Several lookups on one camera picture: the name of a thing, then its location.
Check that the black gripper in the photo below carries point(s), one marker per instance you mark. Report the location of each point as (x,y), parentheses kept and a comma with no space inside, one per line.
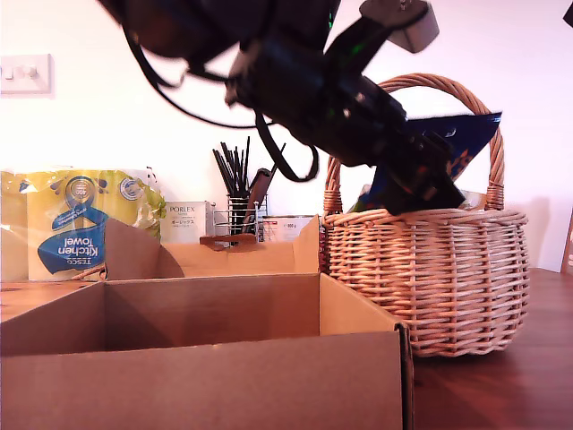
(340,116)

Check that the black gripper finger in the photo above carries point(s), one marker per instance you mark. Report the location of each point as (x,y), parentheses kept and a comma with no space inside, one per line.
(568,15)

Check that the blue Terry's orange eggs bag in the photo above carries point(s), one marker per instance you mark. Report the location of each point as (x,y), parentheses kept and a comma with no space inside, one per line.
(465,134)

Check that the white Porlex box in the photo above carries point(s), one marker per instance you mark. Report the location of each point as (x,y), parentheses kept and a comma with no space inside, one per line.
(185,221)

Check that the brown cardboard box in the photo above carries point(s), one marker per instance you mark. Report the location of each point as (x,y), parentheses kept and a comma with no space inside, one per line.
(201,385)

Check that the tin can with white label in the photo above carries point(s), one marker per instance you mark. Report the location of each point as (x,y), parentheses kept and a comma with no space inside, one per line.
(286,226)

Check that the wooden board with white dots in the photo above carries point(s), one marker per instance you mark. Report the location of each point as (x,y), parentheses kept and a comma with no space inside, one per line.
(568,251)

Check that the single slanted black stick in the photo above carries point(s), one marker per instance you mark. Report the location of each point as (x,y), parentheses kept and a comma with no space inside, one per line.
(274,165)

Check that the dark brown wooden spatula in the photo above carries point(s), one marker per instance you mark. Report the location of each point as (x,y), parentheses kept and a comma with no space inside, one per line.
(259,186)

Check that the bundle of black sticks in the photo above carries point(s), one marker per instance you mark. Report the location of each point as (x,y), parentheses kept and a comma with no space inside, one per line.
(233,172)

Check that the yellow kitchen towel pack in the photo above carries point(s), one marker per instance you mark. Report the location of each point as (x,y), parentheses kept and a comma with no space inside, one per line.
(53,233)

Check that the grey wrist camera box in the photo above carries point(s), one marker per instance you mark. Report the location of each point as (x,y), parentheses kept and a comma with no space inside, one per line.
(418,27)

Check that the white wall light switch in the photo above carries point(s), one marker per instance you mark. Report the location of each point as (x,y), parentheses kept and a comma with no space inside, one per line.
(24,74)

